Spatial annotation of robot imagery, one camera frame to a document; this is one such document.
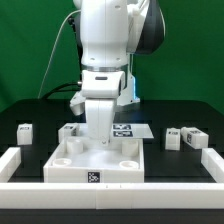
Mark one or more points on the white U-shaped fence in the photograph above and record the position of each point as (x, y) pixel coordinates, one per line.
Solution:
(14, 195)

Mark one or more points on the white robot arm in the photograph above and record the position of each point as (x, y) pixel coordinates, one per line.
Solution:
(109, 32)

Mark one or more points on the white square tabletop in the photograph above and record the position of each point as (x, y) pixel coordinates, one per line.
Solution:
(82, 160)

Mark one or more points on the white tag sheet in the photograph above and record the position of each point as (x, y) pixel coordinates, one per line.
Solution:
(132, 131)

